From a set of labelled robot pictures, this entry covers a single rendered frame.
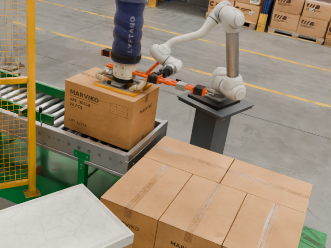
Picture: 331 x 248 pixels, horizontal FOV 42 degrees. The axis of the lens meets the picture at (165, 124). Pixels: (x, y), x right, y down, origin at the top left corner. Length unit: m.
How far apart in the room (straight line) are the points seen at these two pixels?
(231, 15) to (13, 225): 2.19
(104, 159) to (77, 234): 1.49
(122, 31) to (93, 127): 0.77
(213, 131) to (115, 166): 1.03
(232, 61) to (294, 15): 6.61
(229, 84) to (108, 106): 1.00
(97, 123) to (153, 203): 0.86
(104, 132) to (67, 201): 1.43
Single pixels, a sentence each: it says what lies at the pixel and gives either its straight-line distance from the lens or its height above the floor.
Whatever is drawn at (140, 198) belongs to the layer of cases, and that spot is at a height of 0.54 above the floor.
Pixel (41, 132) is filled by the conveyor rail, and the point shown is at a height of 0.54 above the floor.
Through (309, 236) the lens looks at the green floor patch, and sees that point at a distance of 3.78.
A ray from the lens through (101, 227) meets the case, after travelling 1.81.
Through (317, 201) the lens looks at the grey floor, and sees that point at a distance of 4.25.
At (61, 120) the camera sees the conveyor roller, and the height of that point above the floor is 0.54.
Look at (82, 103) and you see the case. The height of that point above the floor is 0.81.
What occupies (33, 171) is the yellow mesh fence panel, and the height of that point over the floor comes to 0.22.
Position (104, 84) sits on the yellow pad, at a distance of 3.24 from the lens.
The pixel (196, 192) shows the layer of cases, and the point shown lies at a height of 0.54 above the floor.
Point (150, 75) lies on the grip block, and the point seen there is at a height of 1.10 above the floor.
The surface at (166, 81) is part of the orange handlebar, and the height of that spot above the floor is 1.09.
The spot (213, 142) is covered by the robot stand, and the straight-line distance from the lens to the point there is 3.87.
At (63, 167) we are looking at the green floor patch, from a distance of 4.03.
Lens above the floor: 2.20
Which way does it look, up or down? 26 degrees down
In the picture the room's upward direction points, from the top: 8 degrees clockwise
